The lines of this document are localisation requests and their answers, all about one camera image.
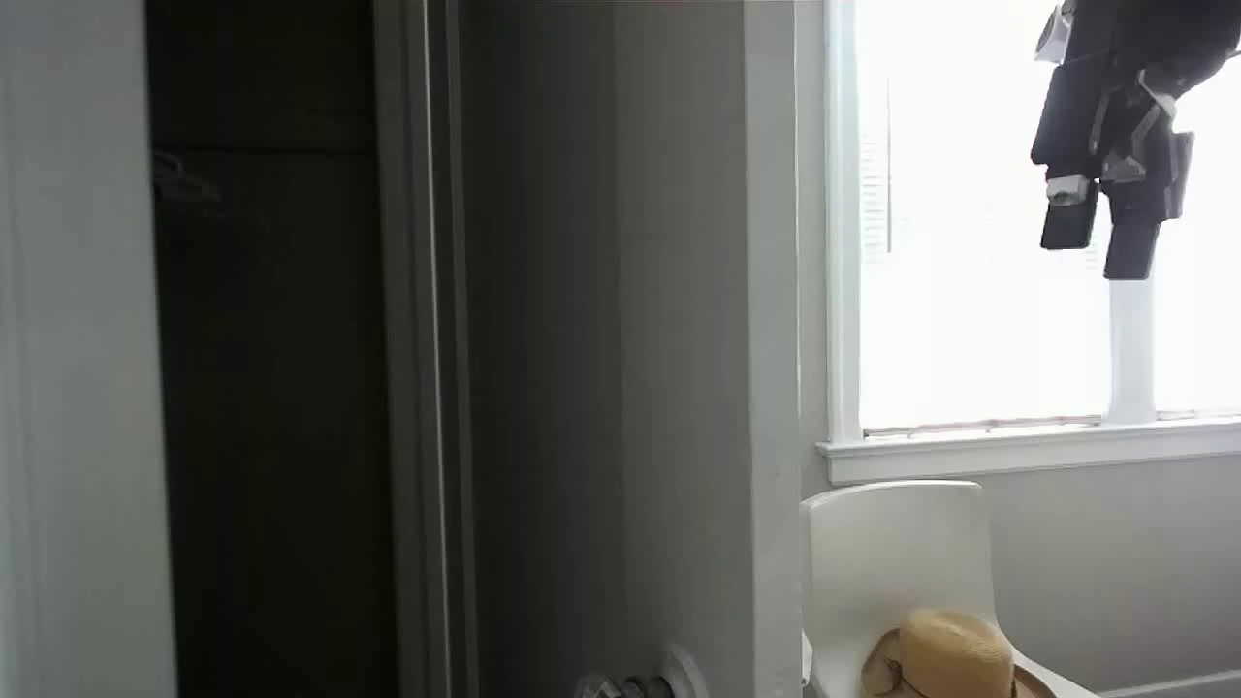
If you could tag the white closet door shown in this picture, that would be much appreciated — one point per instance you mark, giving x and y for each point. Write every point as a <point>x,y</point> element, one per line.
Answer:
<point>585,324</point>

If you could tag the yellow plush toy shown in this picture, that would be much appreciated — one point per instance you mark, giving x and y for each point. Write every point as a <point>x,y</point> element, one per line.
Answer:
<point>952,660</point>

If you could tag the silver door knob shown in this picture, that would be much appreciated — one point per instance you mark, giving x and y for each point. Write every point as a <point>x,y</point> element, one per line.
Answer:
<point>635,681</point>

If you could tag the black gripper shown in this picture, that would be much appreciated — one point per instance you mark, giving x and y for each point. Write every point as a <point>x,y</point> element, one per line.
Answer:
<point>1111,136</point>

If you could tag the white chair corner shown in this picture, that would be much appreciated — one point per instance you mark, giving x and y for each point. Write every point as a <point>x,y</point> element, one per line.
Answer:
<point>894,556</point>

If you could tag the white window frame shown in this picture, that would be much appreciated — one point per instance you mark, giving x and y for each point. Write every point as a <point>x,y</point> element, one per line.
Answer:
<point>1035,450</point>

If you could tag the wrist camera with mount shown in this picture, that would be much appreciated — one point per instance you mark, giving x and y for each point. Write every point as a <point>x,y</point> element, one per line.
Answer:
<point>1051,37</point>

